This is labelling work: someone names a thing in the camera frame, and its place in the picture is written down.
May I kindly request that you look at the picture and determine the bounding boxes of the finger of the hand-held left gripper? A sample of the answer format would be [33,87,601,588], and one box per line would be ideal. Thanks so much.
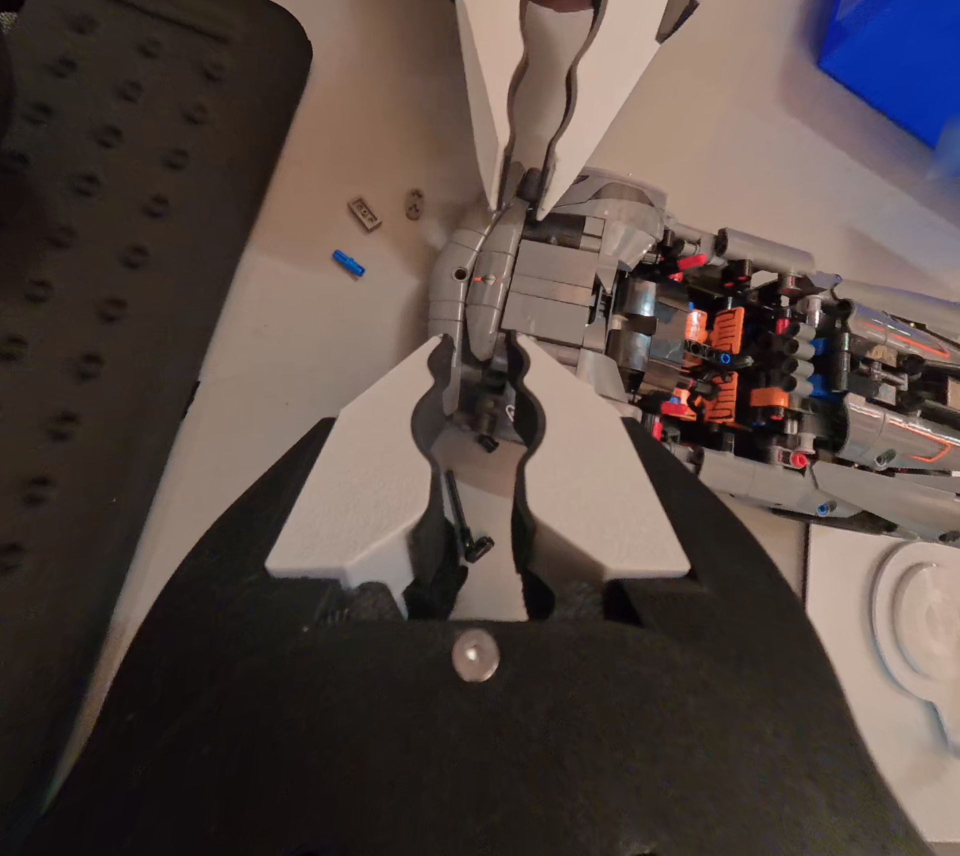
[453,0,561,212]
[536,0,708,223]

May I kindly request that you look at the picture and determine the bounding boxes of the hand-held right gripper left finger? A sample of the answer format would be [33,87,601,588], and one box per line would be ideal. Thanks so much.
[264,334,460,621]

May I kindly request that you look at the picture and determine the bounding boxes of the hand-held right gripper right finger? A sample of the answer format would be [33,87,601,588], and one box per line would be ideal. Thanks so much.
[506,333,693,621]

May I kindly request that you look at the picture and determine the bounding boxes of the grey lego car model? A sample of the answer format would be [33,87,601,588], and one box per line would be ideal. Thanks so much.
[426,166,960,546]

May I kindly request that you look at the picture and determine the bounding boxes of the scattered loose lego pieces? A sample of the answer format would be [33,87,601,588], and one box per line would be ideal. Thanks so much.
[330,187,498,565]

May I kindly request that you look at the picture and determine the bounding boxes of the blue plastic bin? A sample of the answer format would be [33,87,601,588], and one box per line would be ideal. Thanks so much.
[816,0,960,151]

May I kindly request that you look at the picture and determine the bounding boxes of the white booklet stand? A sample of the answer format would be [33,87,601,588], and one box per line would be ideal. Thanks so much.
[804,520,960,846]

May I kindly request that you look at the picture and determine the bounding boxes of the black perforated mat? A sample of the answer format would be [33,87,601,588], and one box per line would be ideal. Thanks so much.
[0,0,315,835]

